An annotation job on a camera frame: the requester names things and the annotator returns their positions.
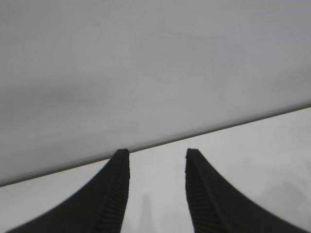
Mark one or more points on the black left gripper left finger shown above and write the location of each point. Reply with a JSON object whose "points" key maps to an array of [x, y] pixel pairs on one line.
{"points": [[97, 206]]}

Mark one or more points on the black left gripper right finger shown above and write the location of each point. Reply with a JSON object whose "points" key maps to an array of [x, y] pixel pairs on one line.
{"points": [[213, 206]]}

